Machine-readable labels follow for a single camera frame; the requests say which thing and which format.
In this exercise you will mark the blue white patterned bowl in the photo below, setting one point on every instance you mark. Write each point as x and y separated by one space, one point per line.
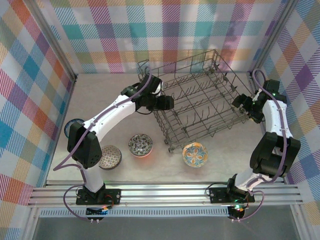
66 128

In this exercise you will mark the yellow teal floral bowl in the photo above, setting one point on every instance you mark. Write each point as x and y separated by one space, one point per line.
195 153

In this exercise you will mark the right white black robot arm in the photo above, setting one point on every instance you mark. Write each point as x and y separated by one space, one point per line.
275 120

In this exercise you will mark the small mosaic tile pattern bowl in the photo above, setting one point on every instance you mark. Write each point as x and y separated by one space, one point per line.
111 156

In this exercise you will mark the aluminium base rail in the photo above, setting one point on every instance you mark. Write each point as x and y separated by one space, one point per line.
162 195

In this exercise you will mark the small controller board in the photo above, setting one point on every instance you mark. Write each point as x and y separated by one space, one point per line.
96 212
236 212

